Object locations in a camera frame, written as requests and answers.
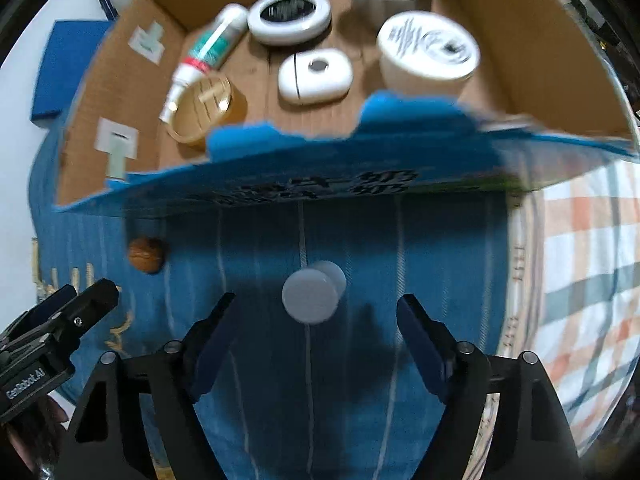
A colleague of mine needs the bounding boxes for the white spray bottle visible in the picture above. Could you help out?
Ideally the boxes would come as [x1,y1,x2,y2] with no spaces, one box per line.
[159,4,249,122]

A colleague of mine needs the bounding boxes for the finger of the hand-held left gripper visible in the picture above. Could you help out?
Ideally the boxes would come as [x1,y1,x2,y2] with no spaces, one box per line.
[0,285,76,348]
[47,278,120,346]

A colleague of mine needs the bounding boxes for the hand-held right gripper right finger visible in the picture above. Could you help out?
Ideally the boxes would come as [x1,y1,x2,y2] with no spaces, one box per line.
[396,294,583,480]

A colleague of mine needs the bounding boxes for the round white black-top container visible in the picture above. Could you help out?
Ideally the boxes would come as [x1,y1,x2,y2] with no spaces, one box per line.
[247,0,332,46]

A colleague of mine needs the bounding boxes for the blue striped blanket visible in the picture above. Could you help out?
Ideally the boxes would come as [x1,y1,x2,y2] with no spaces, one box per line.
[27,125,531,480]

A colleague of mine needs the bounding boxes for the cardboard box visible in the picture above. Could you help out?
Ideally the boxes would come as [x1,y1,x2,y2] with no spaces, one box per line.
[52,0,640,211]

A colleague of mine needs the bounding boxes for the blue foam cushion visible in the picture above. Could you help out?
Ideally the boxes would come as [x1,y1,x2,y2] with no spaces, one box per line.
[30,20,113,123]

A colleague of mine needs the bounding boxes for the white round jar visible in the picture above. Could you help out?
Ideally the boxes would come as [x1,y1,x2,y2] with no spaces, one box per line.
[376,11,480,97]

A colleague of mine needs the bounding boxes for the plaid bed sheet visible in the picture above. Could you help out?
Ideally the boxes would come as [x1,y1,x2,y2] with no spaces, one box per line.
[495,155,640,441]

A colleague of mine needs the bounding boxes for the person's left hand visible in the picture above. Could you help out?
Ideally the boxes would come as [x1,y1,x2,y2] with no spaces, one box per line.
[6,399,71,467]

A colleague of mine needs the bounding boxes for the small white bottle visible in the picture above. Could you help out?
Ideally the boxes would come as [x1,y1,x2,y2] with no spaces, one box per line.
[281,261,347,323]

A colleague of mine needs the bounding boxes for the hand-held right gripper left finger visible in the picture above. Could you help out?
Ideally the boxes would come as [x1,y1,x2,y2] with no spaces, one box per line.
[62,292,236,480]

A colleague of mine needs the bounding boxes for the white oval case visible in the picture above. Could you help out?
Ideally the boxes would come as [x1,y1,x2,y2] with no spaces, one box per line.
[277,49,352,107]

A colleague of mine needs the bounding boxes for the brown walnut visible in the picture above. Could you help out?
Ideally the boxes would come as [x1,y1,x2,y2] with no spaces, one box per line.
[128,236,166,274]

